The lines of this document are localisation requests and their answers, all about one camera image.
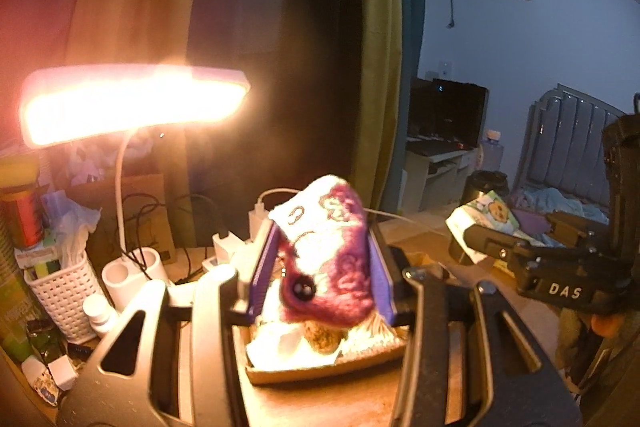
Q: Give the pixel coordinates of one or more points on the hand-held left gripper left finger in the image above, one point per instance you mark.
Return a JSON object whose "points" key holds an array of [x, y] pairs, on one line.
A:
{"points": [[265, 267]]}

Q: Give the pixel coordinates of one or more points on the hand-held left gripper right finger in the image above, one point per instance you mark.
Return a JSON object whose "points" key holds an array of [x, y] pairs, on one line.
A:
{"points": [[380, 272]]}

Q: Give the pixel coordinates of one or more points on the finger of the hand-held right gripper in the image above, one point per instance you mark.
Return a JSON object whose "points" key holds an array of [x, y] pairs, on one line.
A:
{"points": [[492, 244], [580, 229]]}

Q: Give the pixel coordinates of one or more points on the green cartoon tissue pack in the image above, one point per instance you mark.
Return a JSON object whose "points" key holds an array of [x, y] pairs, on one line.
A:
{"points": [[487, 212]]}

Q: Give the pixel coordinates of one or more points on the purple and white plush toy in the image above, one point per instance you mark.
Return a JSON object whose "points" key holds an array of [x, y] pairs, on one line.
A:
{"points": [[330, 257]]}

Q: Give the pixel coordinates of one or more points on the cardboard box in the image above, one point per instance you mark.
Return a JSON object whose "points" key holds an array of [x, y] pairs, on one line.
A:
{"points": [[320, 369]]}

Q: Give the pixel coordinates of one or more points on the person's right hand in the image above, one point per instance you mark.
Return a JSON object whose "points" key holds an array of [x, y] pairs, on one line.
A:
{"points": [[607, 326]]}

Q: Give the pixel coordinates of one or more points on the blue blanket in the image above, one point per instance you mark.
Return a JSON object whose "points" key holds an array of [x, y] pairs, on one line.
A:
{"points": [[555, 202]]}

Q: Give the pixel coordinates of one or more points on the small white adapter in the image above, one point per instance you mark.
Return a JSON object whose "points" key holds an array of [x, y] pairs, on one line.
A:
{"points": [[230, 244]]}

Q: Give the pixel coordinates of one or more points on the white charger adapter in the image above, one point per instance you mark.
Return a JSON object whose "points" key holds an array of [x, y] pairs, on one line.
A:
{"points": [[257, 224]]}

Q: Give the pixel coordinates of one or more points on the purple cloth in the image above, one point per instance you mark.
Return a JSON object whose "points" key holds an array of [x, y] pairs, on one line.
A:
{"points": [[530, 221]]}

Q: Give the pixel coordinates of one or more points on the white power strip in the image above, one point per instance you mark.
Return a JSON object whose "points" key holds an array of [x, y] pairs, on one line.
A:
{"points": [[217, 266]]}

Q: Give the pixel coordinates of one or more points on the green and white packet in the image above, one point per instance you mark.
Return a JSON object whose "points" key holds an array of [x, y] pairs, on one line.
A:
{"points": [[487, 182]]}

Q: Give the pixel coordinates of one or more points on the grey padded headboard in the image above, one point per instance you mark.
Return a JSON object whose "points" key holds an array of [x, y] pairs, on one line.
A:
{"points": [[565, 142]]}

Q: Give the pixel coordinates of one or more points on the white tv stand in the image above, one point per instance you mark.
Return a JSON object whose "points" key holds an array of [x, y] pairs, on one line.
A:
{"points": [[435, 177]]}

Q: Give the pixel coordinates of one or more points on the clear water bottle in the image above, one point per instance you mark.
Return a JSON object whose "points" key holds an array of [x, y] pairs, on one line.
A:
{"points": [[490, 152]]}

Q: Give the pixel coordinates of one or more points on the brown paper bag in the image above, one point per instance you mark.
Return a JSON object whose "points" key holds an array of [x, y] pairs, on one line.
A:
{"points": [[145, 217]]}

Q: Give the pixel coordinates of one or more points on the black monitor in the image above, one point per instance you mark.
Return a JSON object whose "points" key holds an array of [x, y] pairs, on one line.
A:
{"points": [[445, 112]]}

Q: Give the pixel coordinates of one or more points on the white pill bottle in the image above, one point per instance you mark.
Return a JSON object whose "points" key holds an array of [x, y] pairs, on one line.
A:
{"points": [[99, 314]]}

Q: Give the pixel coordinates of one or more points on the white plastic basket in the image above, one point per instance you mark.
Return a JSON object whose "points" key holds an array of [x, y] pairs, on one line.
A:
{"points": [[60, 302]]}

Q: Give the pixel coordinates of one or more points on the white desk lamp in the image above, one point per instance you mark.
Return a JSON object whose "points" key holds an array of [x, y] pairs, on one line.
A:
{"points": [[130, 107]]}

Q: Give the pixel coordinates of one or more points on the yellow curtain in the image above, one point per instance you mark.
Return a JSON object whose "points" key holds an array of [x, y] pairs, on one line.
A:
{"points": [[382, 57], [145, 7]]}

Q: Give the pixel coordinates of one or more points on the teal curtain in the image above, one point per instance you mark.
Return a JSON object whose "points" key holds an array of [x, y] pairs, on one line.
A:
{"points": [[412, 32]]}

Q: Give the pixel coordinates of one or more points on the small white box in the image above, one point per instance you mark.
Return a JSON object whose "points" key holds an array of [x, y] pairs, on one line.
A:
{"points": [[62, 372]]}

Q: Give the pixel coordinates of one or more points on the red can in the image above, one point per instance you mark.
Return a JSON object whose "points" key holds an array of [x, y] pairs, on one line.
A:
{"points": [[22, 219]]}

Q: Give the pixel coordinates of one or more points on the green snack boxes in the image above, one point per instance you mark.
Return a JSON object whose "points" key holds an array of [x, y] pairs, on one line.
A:
{"points": [[15, 307]]}

